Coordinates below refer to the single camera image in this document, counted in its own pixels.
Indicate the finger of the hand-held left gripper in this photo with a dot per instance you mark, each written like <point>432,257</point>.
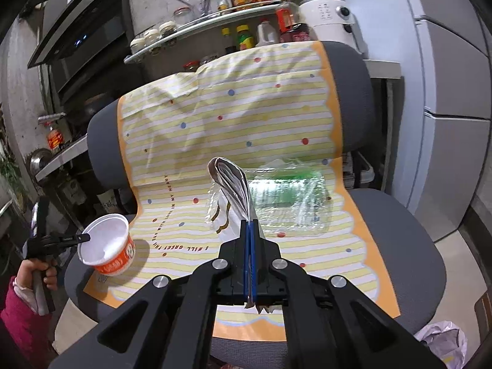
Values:
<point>75,239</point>

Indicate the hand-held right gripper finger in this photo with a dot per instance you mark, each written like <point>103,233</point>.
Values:
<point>245,265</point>
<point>254,265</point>

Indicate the orange and white noodle cup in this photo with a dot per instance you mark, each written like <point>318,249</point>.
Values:
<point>109,246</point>

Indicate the person's left forearm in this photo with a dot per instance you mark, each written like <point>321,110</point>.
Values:
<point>23,323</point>

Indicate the person's left hand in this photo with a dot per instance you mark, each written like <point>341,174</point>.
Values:
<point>46,273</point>

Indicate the white printed paper cup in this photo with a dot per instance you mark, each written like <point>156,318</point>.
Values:
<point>107,201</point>

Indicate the clear gold print bag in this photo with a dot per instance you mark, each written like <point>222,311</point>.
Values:
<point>216,219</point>

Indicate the clear plastic tray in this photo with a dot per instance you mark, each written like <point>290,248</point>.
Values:
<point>292,200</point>

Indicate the orange label bottle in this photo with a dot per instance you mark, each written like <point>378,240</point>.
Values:
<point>55,136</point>

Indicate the black wok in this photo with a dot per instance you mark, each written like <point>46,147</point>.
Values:
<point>94,103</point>

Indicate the yellow striped cloth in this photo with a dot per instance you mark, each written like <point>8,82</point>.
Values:
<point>238,123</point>

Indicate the grey office chair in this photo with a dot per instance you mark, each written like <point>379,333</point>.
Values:
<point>357,96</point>

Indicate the white plastic bag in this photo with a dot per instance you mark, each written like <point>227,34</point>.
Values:
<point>444,344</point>

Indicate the glass jar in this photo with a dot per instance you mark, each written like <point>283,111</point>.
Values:
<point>152,36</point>
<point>168,29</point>
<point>138,43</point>

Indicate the black range hood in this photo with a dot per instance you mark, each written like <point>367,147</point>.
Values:
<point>84,15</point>

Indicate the yellow cap seasoning bottle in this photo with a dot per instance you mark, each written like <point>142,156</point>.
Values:
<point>246,38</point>

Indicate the small yellow cap bottle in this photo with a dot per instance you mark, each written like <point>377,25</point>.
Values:
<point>226,34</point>

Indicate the white plastic jug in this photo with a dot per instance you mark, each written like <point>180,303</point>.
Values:
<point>267,32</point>

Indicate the dark sauce jar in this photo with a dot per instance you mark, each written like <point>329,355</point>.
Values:
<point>296,34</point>

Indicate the red label jar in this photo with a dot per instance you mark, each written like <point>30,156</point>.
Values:
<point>286,16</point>

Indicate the white air fryer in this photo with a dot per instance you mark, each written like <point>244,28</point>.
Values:
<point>330,19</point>

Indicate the grey refrigerator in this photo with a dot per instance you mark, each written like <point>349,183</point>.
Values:
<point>453,84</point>

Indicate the curved wall shelf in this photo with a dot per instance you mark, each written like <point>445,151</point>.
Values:
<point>200,27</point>

